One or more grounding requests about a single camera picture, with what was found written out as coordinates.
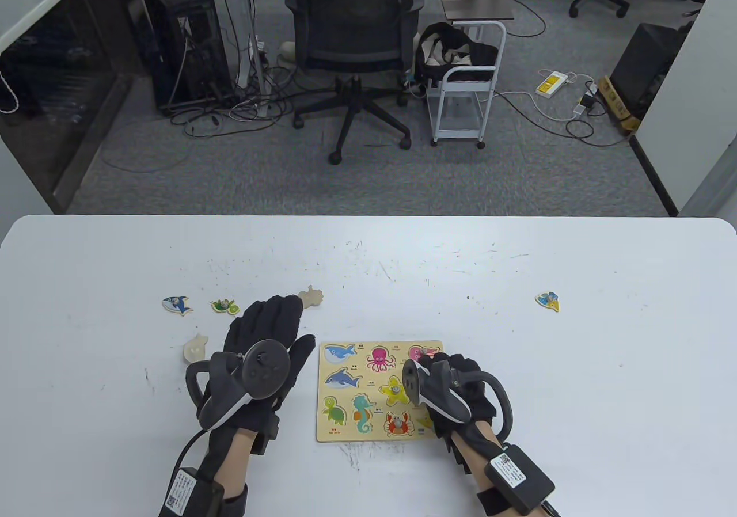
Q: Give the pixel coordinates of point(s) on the person's right hand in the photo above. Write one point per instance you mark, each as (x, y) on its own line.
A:
(475, 396)

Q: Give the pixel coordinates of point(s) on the person's left hand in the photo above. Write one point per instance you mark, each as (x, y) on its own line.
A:
(265, 321)

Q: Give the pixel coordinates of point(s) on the black and white controller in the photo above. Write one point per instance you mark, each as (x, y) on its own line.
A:
(265, 367)
(437, 390)

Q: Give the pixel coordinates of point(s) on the green turtle puzzle piece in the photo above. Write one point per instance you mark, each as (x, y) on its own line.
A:
(224, 307)

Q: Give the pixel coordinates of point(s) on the wooden seahorse-shaped puzzle piece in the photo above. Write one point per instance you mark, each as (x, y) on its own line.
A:
(312, 297)

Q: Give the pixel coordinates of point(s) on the wooden whale-shaped puzzle piece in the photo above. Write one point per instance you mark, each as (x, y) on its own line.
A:
(196, 350)

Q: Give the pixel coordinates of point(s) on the yellow starfish puzzle piece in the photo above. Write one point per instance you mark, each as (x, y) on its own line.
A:
(394, 390)

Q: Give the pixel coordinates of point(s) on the red crab puzzle piece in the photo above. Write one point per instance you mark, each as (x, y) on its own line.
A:
(398, 425)

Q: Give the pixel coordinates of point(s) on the blue shark puzzle piece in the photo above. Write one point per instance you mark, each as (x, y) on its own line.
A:
(177, 305)

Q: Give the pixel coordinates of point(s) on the wooden puzzle frame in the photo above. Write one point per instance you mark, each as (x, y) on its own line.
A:
(368, 367)

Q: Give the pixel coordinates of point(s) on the blue yellow fish puzzle piece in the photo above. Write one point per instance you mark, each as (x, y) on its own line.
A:
(547, 300)

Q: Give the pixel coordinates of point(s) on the person's left forearm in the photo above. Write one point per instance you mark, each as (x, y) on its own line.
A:
(236, 459)

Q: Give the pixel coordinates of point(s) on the person's right forearm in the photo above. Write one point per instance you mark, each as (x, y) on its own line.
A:
(478, 448)

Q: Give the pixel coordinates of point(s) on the black labelled wrist box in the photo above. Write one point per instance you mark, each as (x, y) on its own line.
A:
(518, 476)
(187, 491)

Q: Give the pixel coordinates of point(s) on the black computer tower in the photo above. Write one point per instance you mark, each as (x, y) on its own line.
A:
(184, 39)

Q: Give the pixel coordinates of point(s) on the black power adapter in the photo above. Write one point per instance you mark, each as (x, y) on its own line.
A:
(587, 101)

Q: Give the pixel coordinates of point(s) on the white yellow power strip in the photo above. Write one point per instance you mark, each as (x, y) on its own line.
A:
(550, 84)

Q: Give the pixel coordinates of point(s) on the black mesh office chair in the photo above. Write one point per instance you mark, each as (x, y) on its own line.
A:
(351, 10)

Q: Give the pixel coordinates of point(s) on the brown cardboard box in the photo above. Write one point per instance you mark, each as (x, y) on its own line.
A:
(616, 102)

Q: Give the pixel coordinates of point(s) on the black bag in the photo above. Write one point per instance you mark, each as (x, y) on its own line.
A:
(437, 36)

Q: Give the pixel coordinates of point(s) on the black boxy case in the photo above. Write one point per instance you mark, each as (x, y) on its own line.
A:
(645, 62)

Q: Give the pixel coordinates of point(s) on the white metal frame rig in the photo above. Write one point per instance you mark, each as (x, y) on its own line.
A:
(256, 33)

